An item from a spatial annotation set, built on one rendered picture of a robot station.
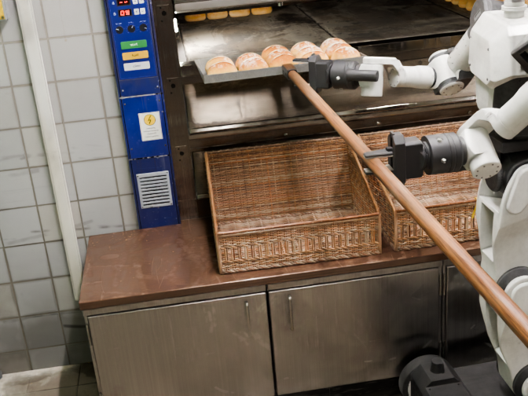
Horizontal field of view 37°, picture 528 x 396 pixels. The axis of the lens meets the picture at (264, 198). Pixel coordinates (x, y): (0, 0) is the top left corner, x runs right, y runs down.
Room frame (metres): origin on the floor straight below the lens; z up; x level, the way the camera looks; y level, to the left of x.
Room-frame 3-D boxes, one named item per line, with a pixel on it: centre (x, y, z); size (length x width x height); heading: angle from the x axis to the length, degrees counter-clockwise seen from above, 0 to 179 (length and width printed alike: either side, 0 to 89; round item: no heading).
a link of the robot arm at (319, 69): (2.41, -0.24, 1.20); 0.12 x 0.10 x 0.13; 63
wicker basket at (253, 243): (2.56, -0.09, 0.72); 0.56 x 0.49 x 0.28; 95
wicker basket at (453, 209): (2.63, -0.67, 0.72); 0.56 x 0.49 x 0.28; 97
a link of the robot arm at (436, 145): (1.62, -0.35, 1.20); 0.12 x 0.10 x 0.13; 97
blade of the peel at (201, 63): (2.72, -0.09, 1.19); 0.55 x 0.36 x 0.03; 98
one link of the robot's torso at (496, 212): (2.04, -0.70, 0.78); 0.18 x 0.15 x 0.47; 8
